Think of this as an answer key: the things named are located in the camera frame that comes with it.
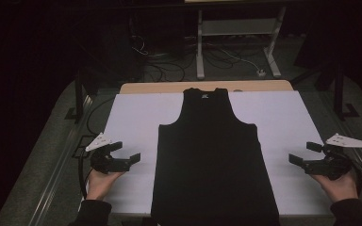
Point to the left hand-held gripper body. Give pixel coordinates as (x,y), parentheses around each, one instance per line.
(102,161)

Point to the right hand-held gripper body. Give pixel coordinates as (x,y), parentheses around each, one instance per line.
(334,166)

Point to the black metal stand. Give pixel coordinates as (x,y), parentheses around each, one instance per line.
(338,91)
(79,97)

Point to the person's right hand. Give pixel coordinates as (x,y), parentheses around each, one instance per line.
(341,188)

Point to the person's left hand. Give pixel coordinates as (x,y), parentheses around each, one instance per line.
(99,185)

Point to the grey metal desk frame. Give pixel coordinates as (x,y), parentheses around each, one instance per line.
(238,27)

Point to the wooden table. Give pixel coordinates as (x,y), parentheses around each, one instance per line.
(157,87)

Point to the black tank top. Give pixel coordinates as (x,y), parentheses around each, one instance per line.
(210,157)

